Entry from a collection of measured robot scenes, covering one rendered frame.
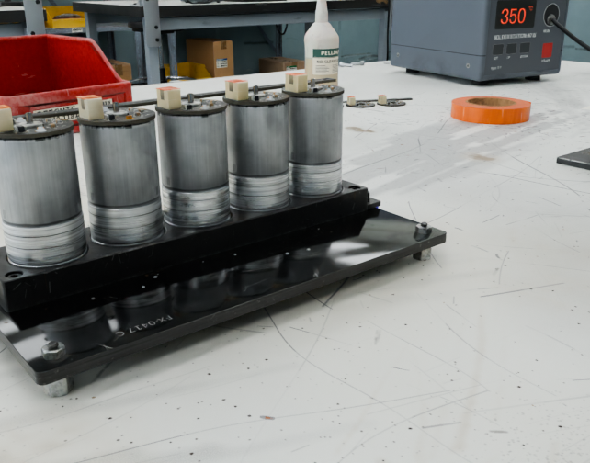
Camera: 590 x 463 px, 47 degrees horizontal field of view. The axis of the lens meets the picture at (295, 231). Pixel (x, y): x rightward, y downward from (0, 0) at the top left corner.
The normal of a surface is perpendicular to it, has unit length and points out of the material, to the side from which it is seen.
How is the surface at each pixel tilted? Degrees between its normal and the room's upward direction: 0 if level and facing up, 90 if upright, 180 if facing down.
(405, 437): 0
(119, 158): 90
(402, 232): 0
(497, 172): 0
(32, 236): 90
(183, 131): 90
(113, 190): 90
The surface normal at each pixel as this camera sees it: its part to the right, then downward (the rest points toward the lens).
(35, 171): 0.36, 0.32
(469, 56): -0.88, 0.17
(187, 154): 0.03, 0.35
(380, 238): 0.00, -0.94
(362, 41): 0.61, 0.28
